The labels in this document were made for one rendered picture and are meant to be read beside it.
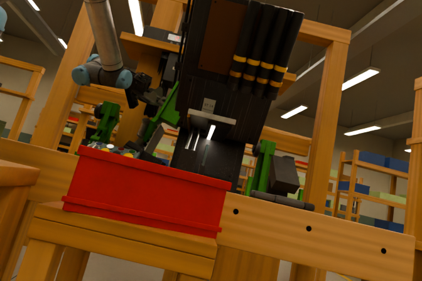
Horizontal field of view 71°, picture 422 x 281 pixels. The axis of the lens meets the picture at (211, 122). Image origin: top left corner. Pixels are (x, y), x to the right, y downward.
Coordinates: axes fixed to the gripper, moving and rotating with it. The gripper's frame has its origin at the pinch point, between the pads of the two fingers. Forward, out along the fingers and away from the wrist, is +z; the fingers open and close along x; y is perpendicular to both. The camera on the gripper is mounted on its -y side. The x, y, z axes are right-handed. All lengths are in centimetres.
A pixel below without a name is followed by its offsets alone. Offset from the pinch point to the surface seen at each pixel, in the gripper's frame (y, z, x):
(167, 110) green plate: 4.3, 5.5, -8.7
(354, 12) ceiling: 29, 136, 527
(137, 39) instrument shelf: 7.7, -30.4, 28.2
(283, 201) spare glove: 12, 55, -32
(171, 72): 2.2, -7.8, 25.2
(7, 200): 9, -3, -71
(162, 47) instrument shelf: 9.4, -17.6, 30.0
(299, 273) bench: -44, 92, -5
